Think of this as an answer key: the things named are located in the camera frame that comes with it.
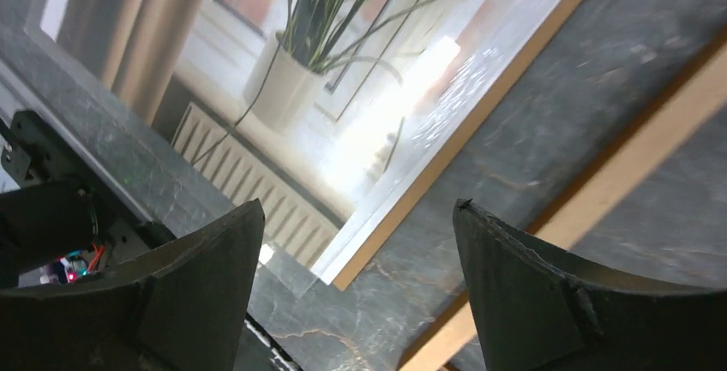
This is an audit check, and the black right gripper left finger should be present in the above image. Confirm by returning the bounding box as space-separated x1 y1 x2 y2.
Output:
1 200 265 370

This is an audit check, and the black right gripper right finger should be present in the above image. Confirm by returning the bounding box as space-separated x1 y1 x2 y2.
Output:
452 199 726 370

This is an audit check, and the golden wooden picture frame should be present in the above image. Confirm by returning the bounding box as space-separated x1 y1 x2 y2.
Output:
399 32 726 370

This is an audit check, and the clear acrylic glass sheet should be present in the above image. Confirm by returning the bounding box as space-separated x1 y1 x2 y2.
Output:
252 242 328 301

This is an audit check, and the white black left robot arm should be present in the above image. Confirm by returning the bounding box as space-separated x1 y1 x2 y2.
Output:
1 183 99 289

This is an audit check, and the plant window photo print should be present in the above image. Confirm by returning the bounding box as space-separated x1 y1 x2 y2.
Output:
40 0 580 289

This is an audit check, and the left controller board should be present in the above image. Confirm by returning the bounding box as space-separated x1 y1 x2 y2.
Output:
39 242 105 284

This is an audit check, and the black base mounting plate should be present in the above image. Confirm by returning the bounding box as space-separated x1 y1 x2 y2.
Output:
1 110 174 249

